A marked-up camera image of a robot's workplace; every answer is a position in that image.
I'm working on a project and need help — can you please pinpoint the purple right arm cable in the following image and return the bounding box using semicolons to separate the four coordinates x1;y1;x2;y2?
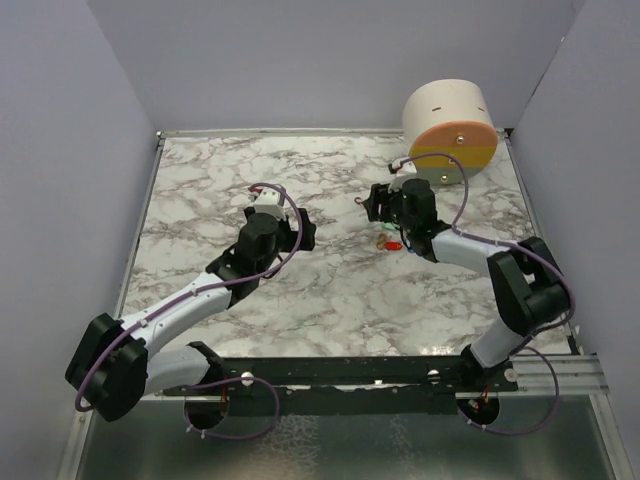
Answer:
399;153;576;435

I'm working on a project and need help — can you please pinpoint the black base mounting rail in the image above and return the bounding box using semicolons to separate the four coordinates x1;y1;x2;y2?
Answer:
164;343;518;417

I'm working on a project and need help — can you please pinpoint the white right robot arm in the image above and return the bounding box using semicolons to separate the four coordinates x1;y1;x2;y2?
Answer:
362;179;572;391

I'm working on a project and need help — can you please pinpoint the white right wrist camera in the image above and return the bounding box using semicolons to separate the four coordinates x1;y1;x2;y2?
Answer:
388;158;417;193

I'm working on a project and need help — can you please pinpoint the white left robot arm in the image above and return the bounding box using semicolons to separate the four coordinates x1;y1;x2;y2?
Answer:
65;207;316;421

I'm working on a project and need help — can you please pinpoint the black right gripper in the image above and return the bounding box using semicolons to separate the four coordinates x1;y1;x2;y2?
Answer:
365;182;416;234

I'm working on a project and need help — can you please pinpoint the cream cylindrical drum holder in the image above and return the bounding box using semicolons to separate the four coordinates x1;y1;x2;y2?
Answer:
402;79;498;186

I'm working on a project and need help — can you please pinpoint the aluminium frame rail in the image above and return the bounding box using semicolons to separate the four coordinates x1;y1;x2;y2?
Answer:
504;354;609;396

